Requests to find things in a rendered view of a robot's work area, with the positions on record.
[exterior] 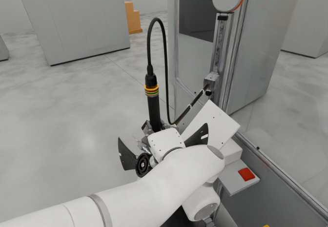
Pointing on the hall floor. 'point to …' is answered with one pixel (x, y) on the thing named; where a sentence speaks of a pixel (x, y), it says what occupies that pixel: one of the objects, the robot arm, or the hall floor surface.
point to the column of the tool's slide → (220, 51)
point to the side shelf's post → (220, 201)
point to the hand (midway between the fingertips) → (155, 125)
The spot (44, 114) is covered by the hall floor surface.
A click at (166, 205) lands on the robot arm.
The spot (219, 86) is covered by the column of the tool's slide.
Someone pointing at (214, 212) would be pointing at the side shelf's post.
